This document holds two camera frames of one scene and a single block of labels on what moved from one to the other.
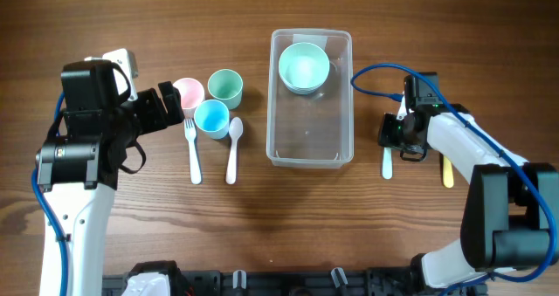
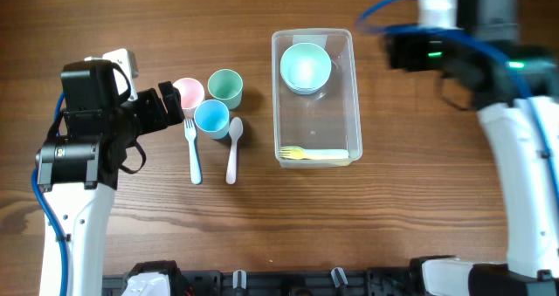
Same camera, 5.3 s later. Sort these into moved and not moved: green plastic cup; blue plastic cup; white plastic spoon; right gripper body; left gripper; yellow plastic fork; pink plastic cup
Moved: yellow plastic fork; right gripper body
Not moved: green plastic cup; white plastic spoon; pink plastic cup; left gripper; blue plastic cup
